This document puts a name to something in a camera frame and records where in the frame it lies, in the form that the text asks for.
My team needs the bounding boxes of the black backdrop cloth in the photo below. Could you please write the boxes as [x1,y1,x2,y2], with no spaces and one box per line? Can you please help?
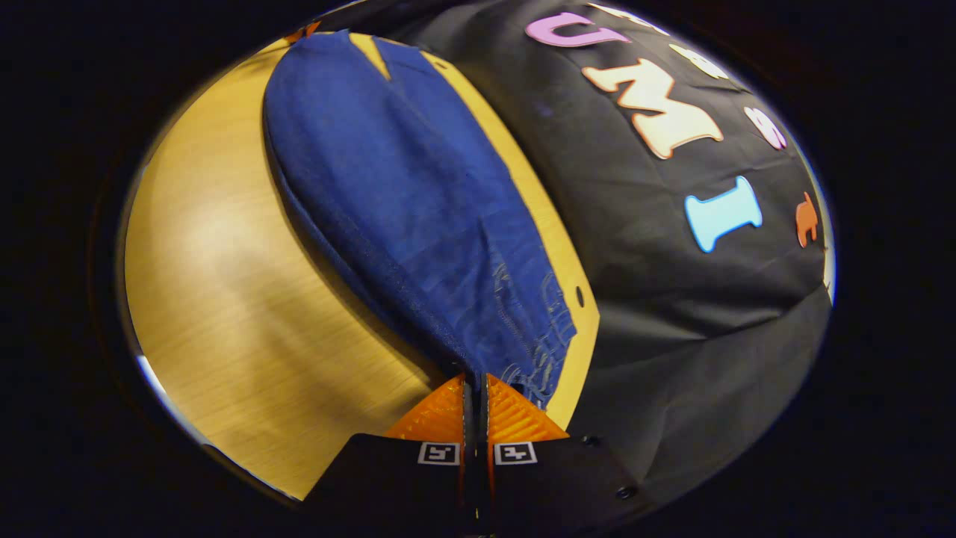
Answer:
[321,0,836,509]

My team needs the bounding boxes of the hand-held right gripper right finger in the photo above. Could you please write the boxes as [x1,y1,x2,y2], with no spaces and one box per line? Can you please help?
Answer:
[478,372,654,537]

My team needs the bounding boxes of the blue jeans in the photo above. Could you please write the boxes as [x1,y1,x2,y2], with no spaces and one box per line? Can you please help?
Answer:
[263,30,578,409]

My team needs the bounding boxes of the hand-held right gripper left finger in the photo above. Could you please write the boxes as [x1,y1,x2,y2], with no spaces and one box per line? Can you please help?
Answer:
[301,374,474,537]

